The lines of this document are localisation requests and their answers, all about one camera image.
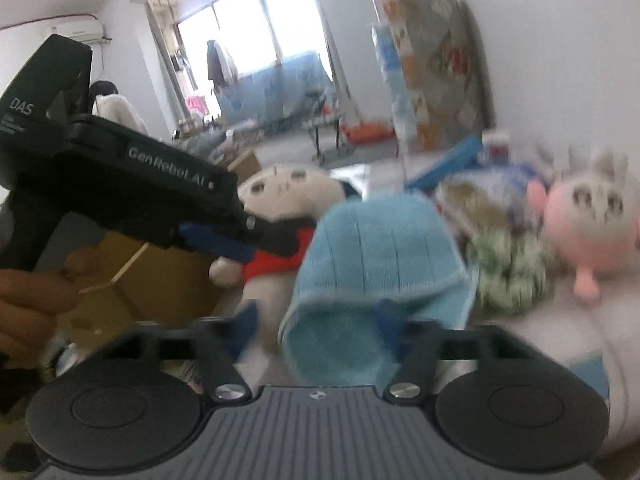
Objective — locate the cardboard box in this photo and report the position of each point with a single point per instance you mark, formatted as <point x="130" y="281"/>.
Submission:
<point x="140" y="283"/>

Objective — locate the pink round plush toy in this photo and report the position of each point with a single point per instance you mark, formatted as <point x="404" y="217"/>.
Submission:
<point x="590" y="217"/>

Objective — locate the white blue wipes pack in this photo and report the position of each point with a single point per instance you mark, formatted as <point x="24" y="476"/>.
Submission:
<point x="487" y="198"/>

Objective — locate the green white knotted rope toy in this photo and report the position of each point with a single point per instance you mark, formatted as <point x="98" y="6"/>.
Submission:
<point x="515" y="271"/>

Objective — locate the large boy plush doll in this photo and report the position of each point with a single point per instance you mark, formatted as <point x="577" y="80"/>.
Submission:
<point x="279" y="192"/>

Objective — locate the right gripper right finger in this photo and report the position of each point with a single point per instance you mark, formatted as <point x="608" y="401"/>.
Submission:
<point x="414" y="347"/>

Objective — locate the person's left hand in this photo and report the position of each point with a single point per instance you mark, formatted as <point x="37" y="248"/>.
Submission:
<point x="31" y="303"/>

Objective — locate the blue white carton box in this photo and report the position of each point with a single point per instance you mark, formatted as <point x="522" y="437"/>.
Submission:
<point x="462" y="156"/>

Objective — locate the white air conditioner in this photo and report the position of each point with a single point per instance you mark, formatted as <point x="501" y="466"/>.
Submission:
<point x="83" y="30"/>

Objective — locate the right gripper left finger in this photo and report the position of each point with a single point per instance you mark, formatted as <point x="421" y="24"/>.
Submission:
<point x="218" y="343"/>

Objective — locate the small metal stool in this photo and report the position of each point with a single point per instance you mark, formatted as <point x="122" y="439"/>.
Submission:
<point x="327" y="138"/>

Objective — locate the checkered bed sheet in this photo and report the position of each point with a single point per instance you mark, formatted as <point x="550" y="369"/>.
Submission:
<point x="571" y="335"/>

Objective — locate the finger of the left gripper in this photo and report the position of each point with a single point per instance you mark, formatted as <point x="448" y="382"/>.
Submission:
<point x="239" y="240"/>

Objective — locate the blue microfiber cloth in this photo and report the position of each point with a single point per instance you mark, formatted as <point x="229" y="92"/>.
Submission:
<point x="370" y="268"/>

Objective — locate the hanging dark clothes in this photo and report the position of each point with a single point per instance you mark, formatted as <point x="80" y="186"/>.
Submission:
<point x="221" y="70"/>

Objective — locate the white cup with red label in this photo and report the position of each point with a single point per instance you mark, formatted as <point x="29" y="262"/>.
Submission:
<point x="496" y="146"/>

